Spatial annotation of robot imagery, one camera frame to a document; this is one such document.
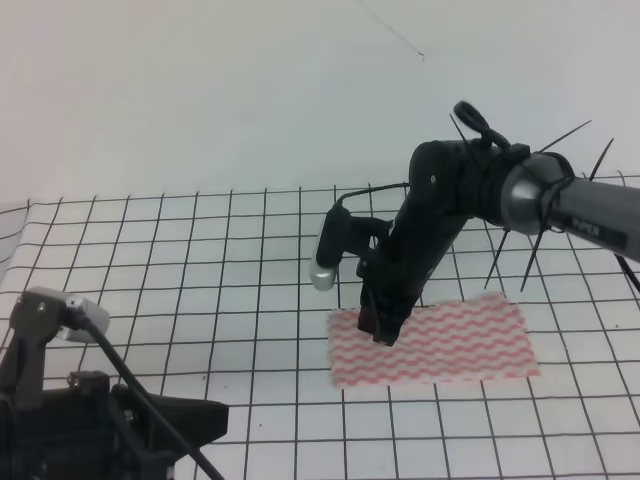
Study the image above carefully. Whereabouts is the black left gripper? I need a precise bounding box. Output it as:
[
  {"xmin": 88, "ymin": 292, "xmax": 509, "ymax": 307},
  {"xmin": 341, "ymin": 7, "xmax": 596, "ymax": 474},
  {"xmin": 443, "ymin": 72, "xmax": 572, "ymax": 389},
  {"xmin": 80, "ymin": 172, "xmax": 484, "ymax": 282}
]
[{"xmin": 1, "ymin": 288, "xmax": 229, "ymax": 479}]

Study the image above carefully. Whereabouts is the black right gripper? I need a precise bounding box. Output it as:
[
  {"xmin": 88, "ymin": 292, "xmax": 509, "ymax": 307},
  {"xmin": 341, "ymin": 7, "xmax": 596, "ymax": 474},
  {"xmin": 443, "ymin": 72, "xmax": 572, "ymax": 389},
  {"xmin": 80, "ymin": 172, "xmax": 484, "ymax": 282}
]
[{"xmin": 319, "ymin": 204, "xmax": 450, "ymax": 346}]

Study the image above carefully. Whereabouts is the pink wavy striped towel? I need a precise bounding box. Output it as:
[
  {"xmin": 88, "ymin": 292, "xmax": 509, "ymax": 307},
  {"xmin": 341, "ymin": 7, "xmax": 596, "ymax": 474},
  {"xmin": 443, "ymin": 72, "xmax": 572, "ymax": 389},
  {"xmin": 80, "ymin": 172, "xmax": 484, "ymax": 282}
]
[{"xmin": 327, "ymin": 292, "xmax": 540, "ymax": 389}]

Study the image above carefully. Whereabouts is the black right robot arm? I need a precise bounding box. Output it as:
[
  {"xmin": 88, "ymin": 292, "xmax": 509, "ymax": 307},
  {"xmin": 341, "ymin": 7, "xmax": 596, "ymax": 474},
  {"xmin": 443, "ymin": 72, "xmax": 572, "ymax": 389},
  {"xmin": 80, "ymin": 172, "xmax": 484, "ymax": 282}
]
[{"xmin": 309, "ymin": 139, "xmax": 639, "ymax": 346}]

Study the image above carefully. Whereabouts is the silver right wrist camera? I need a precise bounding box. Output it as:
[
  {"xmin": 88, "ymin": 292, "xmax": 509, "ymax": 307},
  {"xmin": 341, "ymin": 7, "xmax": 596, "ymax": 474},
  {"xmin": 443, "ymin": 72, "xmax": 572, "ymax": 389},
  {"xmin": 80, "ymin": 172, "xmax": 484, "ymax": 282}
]
[{"xmin": 308, "ymin": 237, "xmax": 338, "ymax": 292}]

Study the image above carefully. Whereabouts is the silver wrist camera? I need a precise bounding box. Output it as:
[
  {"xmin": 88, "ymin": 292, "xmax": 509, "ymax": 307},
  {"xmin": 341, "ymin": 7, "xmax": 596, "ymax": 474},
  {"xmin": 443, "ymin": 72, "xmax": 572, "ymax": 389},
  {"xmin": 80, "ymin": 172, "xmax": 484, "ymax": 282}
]
[
  {"xmin": 308, "ymin": 237, "xmax": 338, "ymax": 292},
  {"xmin": 56, "ymin": 294, "xmax": 111, "ymax": 344}
]

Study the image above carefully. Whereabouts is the black left camera cable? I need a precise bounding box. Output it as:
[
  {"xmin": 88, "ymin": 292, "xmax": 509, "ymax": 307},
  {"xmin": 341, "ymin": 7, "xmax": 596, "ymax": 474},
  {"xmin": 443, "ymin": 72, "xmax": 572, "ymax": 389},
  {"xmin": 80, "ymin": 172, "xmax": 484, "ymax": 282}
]
[{"xmin": 69, "ymin": 305, "xmax": 226, "ymax": 480}]

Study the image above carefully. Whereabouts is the black camera cable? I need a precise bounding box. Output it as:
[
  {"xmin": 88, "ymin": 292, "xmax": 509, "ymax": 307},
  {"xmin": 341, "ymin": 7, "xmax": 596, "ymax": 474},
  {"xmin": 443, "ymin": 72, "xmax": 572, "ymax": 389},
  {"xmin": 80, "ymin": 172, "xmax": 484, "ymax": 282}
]
[
  {"xmin": 335, "ymin": 100, "xmax": 640, "ymax": 291},
  {"xmin": 69, "ymin": 305, "xmax": 226, "ymax": 480}
]

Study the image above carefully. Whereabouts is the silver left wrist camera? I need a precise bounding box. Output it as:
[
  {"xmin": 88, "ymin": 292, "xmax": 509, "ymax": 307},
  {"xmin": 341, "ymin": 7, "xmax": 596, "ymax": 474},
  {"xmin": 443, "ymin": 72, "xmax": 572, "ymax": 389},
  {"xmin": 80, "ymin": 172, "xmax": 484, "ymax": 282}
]
[{"xmin": 56, "ymin": 294, "xmax": 111, "ymax": 344}]

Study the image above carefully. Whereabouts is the black right camera cable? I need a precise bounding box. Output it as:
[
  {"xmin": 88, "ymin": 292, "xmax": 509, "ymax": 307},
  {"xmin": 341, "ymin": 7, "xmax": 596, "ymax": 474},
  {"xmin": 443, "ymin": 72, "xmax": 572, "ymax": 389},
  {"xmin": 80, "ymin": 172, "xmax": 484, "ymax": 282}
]
[{"xmin": 335, "ymin": 100, "xmax": 640, "ymax": 291}]

